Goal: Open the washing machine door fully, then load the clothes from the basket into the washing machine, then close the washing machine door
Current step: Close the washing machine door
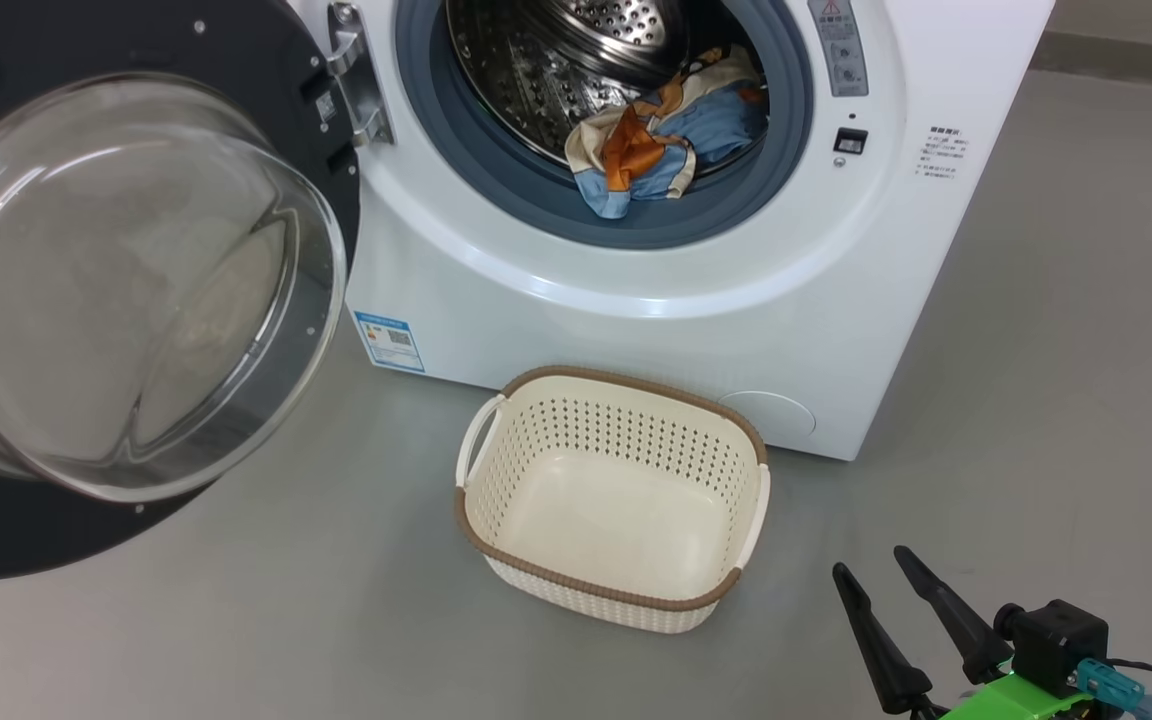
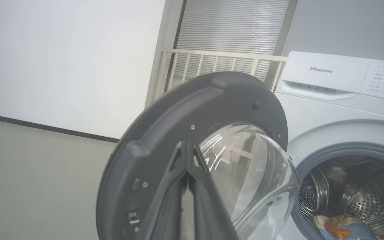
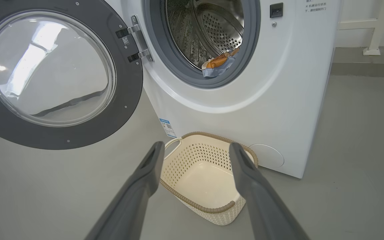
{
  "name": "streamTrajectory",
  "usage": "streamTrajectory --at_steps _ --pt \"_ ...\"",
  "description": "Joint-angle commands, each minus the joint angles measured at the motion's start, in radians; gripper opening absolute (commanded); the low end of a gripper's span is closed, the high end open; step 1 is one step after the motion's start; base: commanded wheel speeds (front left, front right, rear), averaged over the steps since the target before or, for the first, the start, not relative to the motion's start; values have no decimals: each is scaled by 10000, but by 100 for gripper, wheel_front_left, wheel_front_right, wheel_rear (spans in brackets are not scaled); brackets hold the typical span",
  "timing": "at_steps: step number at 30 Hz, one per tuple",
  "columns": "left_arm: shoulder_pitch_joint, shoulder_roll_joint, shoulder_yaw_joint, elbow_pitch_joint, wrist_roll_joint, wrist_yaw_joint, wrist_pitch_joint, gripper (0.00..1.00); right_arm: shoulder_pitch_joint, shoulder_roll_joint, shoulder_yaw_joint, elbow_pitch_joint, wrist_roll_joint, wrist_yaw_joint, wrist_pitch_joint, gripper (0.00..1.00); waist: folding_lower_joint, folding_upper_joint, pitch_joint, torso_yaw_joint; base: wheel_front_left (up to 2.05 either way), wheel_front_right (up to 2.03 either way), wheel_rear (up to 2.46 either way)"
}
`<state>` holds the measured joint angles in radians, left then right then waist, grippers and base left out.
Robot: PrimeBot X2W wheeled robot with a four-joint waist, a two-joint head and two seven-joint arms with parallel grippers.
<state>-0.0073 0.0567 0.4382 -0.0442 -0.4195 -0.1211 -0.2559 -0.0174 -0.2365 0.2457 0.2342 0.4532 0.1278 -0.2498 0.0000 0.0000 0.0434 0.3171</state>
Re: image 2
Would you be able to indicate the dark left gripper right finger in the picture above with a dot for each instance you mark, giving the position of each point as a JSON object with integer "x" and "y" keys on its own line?
{"x": 208, "y": 206}

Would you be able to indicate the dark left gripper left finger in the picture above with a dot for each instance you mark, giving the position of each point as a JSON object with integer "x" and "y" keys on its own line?
{"x": 165, "y": 206}

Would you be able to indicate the round black washing machine door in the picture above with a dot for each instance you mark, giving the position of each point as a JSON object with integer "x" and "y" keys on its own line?
{"x": 165, "y": 126}

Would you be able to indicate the cream garment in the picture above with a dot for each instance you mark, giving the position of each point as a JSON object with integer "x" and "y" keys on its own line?
{"x": 320, "y": 222}

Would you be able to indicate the orange and blue garment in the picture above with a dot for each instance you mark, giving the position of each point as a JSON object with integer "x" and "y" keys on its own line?
{"x": 336, "y": 228}

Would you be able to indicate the white front-load washing machine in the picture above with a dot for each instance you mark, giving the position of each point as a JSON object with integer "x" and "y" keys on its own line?
{"x": 312, "y": 113}

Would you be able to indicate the grey door gasket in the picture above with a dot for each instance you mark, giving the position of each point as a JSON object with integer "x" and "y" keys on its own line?
{"x": 345, "y": 150}

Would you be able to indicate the steel washing machine drum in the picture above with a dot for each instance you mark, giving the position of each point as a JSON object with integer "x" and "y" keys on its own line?
{"x": 372, "y": 190}

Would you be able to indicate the cream wooden railing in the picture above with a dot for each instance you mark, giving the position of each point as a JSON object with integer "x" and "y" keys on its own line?
{"x": 212, "y": 53}

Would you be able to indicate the white detergent drawer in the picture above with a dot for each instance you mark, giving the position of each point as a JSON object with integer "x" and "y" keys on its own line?
{"x": 328, "y": 81}

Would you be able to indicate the grey window blinds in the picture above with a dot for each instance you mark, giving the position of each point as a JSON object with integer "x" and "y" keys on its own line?
{"x": 345, "y": 26}
{"x": 232, "y": 26}

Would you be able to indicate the white control panel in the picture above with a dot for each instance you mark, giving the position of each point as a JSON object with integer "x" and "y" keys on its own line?
{"x": 383, "y": 80}

